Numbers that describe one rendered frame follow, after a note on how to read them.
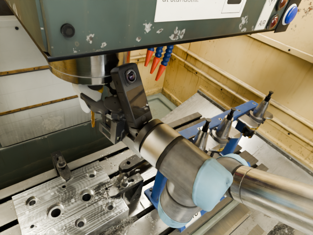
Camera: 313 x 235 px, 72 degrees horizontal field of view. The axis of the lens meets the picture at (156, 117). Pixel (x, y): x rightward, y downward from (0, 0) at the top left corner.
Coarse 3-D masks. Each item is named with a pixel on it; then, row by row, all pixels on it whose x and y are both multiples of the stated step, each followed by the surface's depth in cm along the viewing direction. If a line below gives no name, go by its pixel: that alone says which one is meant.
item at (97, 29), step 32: (32, 0) 16; (64, 0) 16; (96, 0) 18; (128, 0) 20; (256, 0) 31; (288, 0) 36; (32, 32) 19; (64, 32) 17; (96, 32) 20; (128, 32) 21; (160, 32) 24; (192, 32) 27; (224, 32) 31; (256, 32) 37
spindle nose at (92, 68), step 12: (72, 60) 35; (84, 60) 35; (96, 60) 36; (108, 60) 37; (120, 60) 39; (60, 72) 38; (72, 72) 36; (84, 72) 36; (96, 72) 37; (108, 72) 38; (84, 84) 38; (96, 84) 39
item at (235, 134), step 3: (231, 126) 74; (231, 129) 73; (234, 129) 73; (231, 132) 72; (234, 132) 72; (237, 132) 72; (240, 132) 73; (231, 135) 71; (234, 135) 71; (237, 135) 71
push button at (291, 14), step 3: (294, 6) 38; (291, 9) 38; (294, 9) 38; (297, 9) 38; (288, 12) 38; (291, 12) 38; (294, 12) 38; (288, 15) 38; (291, 15) 38; (294, 15) 39; (285, 18) 38; (288, 18) 38; (291, 18) 39; (285, 21) 39; (288, 21) 39
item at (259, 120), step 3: (252, 111) 82; (249, 114) 81; (252, 114) 80; (252, 117) 80; (255, 117) 79; (264, 117) 80; (255, 120) 79; (258, 120) 79; (261, 120) 79; (264, 120) 80; (258, 123) 80
